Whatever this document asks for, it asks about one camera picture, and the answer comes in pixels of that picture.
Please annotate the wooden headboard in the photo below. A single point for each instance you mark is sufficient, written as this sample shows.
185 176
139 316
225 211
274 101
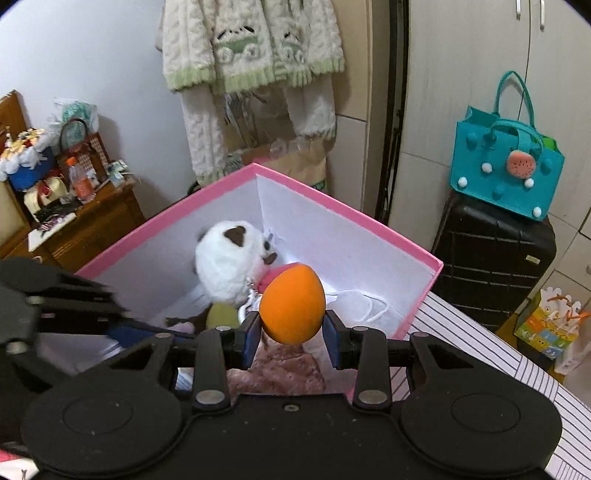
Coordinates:
14 110

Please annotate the brown woven handbag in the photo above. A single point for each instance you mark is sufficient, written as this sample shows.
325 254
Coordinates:
92 147

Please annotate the pink storage box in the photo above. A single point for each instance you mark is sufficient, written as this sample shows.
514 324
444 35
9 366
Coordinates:
425 290

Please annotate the brown paper bag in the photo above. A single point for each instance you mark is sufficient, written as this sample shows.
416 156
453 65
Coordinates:
300 166

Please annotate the orange soft ball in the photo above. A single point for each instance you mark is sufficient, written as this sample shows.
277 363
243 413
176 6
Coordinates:
291 304

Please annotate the blue flower basket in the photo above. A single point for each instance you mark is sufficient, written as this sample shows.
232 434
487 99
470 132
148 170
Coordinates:
27 175

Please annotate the beige wardrobe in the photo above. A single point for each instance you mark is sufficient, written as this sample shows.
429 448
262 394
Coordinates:
438 69

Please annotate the black suitcase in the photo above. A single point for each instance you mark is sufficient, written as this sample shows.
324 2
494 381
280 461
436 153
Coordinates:
485 258

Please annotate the striped bed sheet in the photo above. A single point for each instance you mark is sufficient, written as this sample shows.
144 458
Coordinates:
508 369

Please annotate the white notebook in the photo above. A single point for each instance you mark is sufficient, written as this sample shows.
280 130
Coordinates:
46 237

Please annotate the white paper bag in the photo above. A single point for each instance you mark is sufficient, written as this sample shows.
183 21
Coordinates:
568 360

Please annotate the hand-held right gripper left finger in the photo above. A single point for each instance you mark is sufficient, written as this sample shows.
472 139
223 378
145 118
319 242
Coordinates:
253 337

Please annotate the cream fleece jacket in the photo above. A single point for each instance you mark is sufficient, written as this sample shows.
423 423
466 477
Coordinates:
194 55

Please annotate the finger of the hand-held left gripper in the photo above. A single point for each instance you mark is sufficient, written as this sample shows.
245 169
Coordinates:
134 333

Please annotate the white plush bird toy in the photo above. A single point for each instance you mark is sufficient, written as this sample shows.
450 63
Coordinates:
221 267

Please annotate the green soft ball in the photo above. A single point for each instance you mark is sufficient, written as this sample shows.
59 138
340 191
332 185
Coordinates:
221 316

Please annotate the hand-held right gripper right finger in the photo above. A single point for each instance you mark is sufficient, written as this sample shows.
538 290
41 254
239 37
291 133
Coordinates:
330 339

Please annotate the white teal plastic bag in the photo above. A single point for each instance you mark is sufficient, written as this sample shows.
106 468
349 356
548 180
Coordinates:
78 113

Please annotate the colourful gift bag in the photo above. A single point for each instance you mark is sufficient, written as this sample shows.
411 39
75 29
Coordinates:
540 332

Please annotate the pink mottled plush cloth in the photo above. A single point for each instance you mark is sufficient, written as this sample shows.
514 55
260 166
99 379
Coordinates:
277 369

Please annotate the wooden cabinet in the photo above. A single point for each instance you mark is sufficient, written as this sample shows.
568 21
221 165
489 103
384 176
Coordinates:
92 230

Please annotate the orange drink bottle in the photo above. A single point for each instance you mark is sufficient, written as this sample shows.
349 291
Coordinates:
82 184

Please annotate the teal felt handbag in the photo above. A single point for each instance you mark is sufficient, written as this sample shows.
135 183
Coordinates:
480 157

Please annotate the cream ribbon bow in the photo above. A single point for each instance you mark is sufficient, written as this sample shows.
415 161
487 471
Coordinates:
44 191

